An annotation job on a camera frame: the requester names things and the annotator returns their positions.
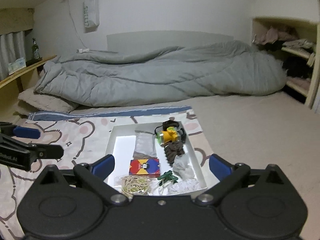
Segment bag of beige hair ties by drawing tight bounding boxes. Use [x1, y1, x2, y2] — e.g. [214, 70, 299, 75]
[120, 175, 151, 197]

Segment white tissue wad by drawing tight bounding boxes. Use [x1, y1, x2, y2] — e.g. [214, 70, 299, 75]
[172, 154, 195, 180]

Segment white patterned cloth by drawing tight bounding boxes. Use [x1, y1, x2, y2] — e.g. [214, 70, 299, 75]
[168, 179, 201, 194]

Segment playing card box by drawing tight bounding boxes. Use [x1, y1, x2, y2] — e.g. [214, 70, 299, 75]
[129, 158, 161, 178]

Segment grey foil wipes packet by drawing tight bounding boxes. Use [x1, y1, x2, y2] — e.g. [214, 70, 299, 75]
[133, 130, 157, 159]

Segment brown hair claw clip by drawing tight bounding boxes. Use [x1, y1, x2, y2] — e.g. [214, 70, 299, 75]
[164, 141, 185, 166]

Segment green hair tie bundle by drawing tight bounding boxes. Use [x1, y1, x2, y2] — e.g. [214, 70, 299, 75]
[157, 170, 179, 184]

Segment yellow headlamp with black strap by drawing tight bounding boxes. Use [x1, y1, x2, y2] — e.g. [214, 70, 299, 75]
[154, 120, 187, 147]

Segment beige fleece blanket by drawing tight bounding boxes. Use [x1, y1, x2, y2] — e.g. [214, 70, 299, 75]
[15, 87, 78, 115]

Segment wooden bedside shelf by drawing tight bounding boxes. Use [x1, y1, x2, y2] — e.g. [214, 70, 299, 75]
[1, 55, 57, 116]

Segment white cardboard box tray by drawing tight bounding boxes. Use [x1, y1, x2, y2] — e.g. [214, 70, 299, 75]
[104, 122, 207, 197]

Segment tissue pack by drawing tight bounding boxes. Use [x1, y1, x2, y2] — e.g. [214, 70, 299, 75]
[8, 57, 26, 75]

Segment grey duvet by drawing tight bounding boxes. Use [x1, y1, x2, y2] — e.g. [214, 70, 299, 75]
[35, 41, 287, 107]

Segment green glass bottle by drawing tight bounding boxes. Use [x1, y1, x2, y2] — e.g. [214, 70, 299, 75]
[32, 37, 41, 60]

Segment grey curtain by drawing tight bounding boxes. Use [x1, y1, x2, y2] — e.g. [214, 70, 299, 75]
[0, 31, 25, 80]

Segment white headboard panel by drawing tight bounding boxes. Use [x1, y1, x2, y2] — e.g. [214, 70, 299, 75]
[106, 30, 234, 54]

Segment white hanging bag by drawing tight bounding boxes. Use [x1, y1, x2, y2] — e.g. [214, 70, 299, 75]
[83, 0, 100, 33]

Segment pink clothes on shelf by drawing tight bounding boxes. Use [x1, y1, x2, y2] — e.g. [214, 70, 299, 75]
[253, 27, 298, 45]

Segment white charger cable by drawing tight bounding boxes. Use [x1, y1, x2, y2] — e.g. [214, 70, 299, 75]
[62, 0, 91, 54]

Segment cream wall shelf unit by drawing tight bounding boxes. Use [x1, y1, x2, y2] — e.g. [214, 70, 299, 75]
[252, 17, 319, 109]

